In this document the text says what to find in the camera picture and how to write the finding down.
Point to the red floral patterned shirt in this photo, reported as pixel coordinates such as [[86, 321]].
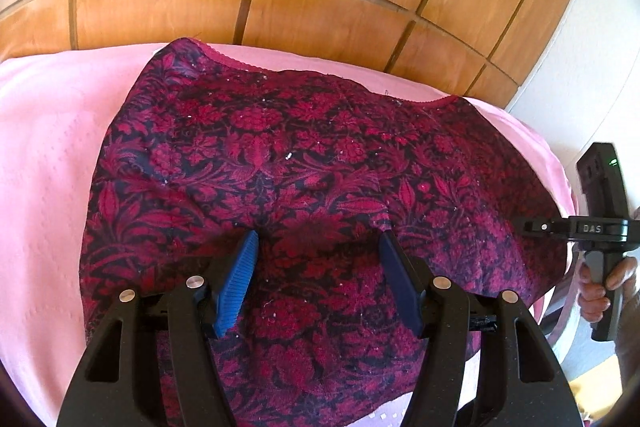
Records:
[[300, 157]]

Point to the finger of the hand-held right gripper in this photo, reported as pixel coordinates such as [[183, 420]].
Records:
[[542, 227]]

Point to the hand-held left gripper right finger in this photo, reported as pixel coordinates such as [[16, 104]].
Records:
[[400, 287]]

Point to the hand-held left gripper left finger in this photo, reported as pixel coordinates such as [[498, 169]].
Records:
[[235, 282]]

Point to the person's right hand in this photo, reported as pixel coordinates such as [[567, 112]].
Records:
[[594, 294]]

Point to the pink bed sheet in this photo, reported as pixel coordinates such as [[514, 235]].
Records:
[[50, 157]]

